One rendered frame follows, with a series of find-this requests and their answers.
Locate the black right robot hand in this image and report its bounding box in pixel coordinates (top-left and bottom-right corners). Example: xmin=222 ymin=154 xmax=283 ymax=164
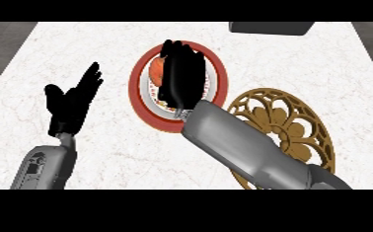
xmin=157 ymin=39 xmax=206 ymax=112

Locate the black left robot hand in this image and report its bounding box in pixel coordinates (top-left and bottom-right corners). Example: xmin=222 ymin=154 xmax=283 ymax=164
xmin=44 ymin=61 xmax=104 ymax=137

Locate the orange squash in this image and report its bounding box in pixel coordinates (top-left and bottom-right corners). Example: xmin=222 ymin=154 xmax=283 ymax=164
xmin=147 ymin=56 xmax=168 ymax=88

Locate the red rimmed white plate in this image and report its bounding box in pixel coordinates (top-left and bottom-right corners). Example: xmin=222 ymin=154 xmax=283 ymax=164
xmin=126 ymin=39 xmax=229 ymax=133

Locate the gold openwork round placemat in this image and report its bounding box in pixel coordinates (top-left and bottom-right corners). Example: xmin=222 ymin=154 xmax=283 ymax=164
xmin=225 ymin=87 xmax=336 ymax=191

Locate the dark grey flat appliance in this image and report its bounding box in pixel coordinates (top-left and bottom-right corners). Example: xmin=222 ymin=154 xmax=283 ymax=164
xmin=228 ymin=22 xmax=314 ymax=37

